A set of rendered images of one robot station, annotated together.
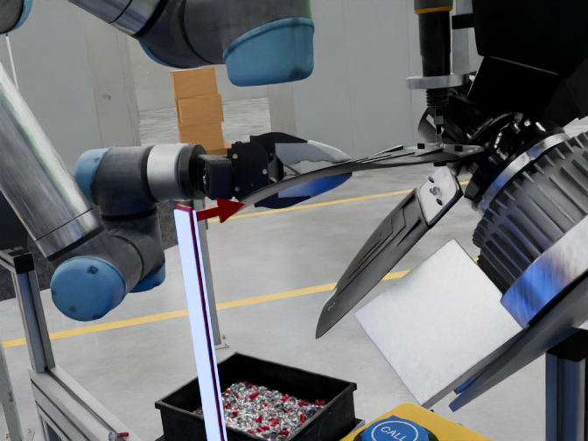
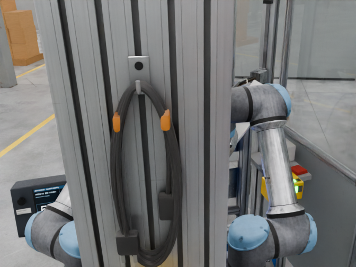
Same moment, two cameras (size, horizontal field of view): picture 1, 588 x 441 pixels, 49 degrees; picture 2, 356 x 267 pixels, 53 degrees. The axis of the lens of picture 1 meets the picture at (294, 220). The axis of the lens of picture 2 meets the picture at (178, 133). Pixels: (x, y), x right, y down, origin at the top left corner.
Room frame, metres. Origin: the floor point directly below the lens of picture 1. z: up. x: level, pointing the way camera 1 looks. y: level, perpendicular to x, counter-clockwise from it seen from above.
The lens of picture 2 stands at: (0.18, 1.40, 1.95)
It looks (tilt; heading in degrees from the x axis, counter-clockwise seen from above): 24 degrees down; 294
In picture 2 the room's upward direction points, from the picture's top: 2 degrees counter-clockwise
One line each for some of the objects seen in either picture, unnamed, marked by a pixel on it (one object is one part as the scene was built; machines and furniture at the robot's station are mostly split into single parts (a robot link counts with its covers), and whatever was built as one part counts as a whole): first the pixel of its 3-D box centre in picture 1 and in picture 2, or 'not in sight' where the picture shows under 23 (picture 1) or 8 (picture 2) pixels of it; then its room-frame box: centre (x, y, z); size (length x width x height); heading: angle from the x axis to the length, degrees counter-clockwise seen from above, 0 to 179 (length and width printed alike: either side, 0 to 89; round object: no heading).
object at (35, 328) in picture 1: (31, 311); not in sight; (0.97, 0.43, 0.96); 0.03 x 0.03 x 0.20; 38
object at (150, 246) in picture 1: (130, 251); not in sight; (0.84, 0.22, 1.07); 0.11 x 0.08 x 0.11; 173
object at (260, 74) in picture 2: not in sight; (259, 76); (0.58, -0.78, 1.35); 0.10 x 0.07 x 0.09; 73
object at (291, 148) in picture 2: not in sight; (276, 149); (0.42, -0.69, 0.92); 0.17 x 0.16 x 0.11; 38
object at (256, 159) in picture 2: not in sight; (277, 166); (0.40, -0.61, 0.85); 0.36 x 0.24 x 0.03; 128
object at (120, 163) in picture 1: (122, 178); not in sight; (0.86, 0.22, 1.17); 0.11 x 0.08 x 0.09; 74
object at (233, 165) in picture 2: not in sight; (237, 178); (0.64, -0.56, 0.73); 0.15 x 0.09 x 0.22; 38
